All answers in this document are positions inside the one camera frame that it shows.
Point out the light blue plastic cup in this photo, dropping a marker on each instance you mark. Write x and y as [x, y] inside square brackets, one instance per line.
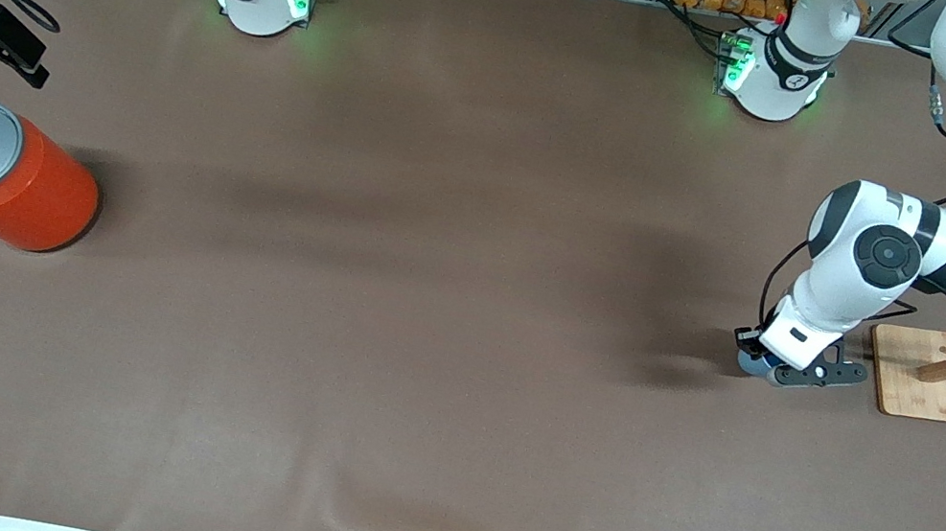
[752, 364]

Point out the orange can-shaped container grey lid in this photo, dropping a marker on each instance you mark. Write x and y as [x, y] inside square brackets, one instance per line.
[28, 197]

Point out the brown table mat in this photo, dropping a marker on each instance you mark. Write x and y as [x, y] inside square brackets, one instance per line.
[466, 303]

